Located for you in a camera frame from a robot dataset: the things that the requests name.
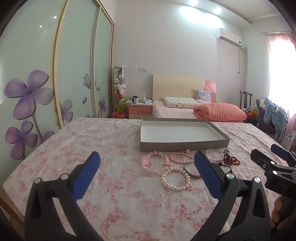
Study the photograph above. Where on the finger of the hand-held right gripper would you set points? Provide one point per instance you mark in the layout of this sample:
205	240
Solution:
261	157
283	151

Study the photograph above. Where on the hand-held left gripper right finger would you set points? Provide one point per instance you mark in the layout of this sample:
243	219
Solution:
207	176

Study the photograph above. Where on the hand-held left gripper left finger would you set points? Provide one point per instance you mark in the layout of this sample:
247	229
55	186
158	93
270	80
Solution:
85	178

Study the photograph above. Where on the thin silver bangle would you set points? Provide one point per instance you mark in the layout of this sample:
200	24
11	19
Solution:
209	158

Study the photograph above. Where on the wide silver cuff bangle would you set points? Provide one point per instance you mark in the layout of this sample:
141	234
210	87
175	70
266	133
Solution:
188	172

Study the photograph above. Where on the grey cardboard tray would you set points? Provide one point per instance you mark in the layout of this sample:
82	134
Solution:
180	133

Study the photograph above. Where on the person's right hand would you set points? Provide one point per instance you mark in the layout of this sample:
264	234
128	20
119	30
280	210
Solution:
277	210

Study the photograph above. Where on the dark swivel chair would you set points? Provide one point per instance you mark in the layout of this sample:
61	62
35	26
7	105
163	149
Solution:
261	121

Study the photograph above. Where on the blue plush robe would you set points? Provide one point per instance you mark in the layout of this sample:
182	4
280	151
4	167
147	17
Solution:
275	113

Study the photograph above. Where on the pile of colourful toys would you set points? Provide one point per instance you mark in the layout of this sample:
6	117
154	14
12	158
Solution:
251	114

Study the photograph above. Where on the dark wooden chair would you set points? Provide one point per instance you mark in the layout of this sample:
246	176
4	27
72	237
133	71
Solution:
245	99

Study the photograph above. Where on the orange duvet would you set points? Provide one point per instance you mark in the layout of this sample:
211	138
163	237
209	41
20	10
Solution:
219	111

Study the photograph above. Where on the bed with pink sheet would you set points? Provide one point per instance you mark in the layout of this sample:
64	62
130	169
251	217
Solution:
175	113

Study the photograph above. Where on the red waste bin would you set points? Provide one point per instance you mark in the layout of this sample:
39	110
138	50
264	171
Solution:
118	115

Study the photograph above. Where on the white patterned pillow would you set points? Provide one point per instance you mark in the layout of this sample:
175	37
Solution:
180	102

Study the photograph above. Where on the purple patterned cushion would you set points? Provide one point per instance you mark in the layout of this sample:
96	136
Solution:
203	95

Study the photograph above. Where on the yellow green plush toy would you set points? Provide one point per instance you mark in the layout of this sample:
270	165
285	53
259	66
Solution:
120	104

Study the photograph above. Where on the pink white nightstand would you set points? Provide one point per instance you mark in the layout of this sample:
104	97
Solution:
140	110

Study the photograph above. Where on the white black mug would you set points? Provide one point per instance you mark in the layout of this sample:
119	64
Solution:
136	100

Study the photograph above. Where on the clear tube of plush toys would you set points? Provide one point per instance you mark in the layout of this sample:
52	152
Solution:
119	85

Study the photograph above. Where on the flower print sliding wardrobe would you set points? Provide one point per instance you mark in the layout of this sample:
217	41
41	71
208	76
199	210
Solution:
76	58

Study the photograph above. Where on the white air conditioner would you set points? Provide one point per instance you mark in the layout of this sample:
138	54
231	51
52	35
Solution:
229	37

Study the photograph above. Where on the ceiling spotlight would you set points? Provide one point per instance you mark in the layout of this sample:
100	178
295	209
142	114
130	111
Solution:
217	9

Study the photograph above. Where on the white wall socket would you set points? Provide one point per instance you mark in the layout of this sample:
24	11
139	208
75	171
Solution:
143	69

